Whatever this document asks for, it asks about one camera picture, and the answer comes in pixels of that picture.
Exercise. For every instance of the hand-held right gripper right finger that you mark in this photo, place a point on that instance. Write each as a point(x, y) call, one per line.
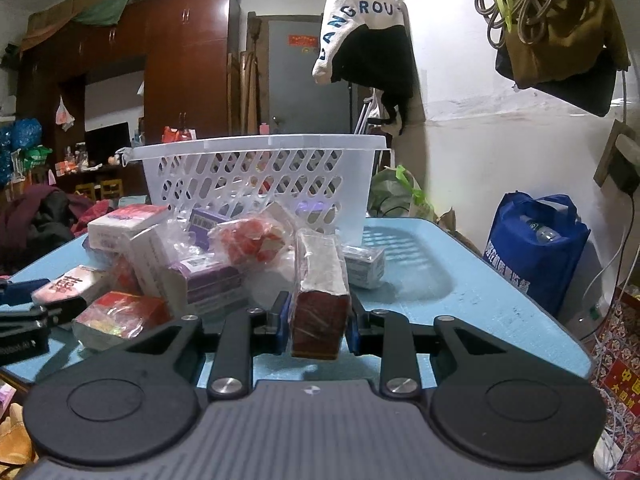
point(354, 327)

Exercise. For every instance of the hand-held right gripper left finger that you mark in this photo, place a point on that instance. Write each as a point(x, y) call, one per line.
point(281, 320)

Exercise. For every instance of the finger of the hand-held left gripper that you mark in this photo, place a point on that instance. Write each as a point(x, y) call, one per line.
point(14, 292)
point(35, 320)

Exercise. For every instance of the dark red box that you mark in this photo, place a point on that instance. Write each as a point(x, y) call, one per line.
point(320, 305)

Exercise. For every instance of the white box with red character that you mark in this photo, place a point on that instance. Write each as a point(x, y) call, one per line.
point(70, 285)

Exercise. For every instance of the small white grey box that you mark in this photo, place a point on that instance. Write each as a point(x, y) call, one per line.
point(365, 267)

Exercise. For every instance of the purple white box with barcode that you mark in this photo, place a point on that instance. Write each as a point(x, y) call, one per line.
point(215, 285)

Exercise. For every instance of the red white candy bag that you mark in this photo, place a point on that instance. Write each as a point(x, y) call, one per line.
point(250, 240)

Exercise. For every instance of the white pink box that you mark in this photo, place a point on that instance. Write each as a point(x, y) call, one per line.
point(125, 225)

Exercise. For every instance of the clear plastic container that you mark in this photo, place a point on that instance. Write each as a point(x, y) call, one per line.
point(260, 175)

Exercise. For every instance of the dark red clothing pile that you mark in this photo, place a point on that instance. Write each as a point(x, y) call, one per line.
point(40, 220)

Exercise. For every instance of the pink yellow patterned blanket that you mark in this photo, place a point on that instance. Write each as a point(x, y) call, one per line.
point(14, 435)

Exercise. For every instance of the green plastic bag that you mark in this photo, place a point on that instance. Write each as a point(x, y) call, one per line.
point(395, 195)

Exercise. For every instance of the yellow stool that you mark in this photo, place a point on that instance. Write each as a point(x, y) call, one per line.
point(110, 187)

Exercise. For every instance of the blue plastic bags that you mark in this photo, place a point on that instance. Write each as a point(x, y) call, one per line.
point(22, 140)

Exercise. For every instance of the black television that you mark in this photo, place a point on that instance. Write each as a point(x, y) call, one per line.
point(107, 142)

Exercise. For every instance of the pink white hanging bag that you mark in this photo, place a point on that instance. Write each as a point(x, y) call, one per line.
point(64, 115)

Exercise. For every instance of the blue shopping bag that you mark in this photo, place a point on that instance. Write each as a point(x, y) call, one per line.
point(530, 270)

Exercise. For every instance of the red white plastic bag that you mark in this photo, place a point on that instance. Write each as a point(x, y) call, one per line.
point(175, 135)

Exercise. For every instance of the grey door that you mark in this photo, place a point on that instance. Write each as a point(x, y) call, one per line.
point(292, 90)

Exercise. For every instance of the wooden sticks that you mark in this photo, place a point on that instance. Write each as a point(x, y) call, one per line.
point(252, 80)

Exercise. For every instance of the red patterned cloth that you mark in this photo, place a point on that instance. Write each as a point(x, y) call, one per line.
point(620, 360)

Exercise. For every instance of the brown wooden wardrobe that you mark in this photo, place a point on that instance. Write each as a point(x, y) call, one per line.
point(190, 60)

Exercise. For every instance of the red door sticker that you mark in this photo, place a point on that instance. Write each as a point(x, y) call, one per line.
point(303, 41)

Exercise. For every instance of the green cloth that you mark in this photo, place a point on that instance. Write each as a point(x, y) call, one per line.
point(107, 7)

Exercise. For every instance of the black power adapter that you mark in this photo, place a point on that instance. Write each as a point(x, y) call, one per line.
point(622, 172)

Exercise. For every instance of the white black hanging jacket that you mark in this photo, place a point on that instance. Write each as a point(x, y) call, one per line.
point(360, 15)

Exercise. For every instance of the black hanging bag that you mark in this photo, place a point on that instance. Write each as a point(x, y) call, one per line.
point(585, 90)

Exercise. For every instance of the olive hanging bag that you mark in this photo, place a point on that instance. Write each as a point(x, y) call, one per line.
point(580, 35)

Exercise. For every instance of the metal folding frame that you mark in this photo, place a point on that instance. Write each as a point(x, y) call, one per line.
point(367, 110)

